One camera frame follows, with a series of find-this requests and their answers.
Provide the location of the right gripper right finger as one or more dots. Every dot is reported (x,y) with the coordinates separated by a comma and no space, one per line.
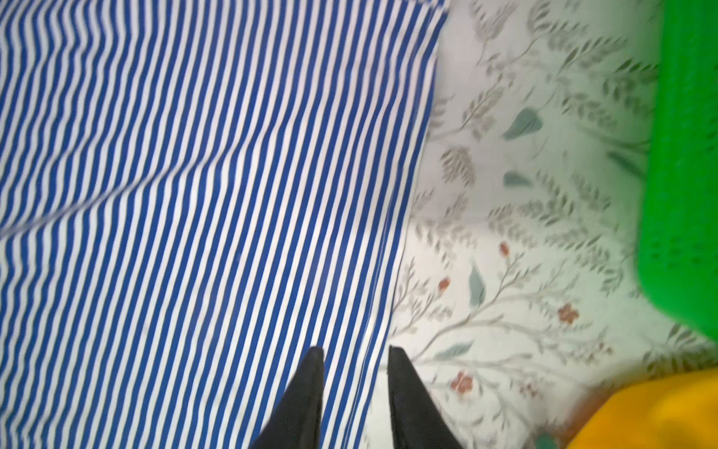
(415,420)

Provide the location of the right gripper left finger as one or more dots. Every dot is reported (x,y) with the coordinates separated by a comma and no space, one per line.
(296,421)

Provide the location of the blue white striped tank top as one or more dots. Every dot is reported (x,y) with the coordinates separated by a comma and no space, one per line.
(193,194)

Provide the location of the yellow cloth bag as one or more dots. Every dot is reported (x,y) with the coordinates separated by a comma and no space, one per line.
(675,412)

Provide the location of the green plastic basket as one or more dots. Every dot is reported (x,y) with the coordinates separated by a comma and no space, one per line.
(677,256)

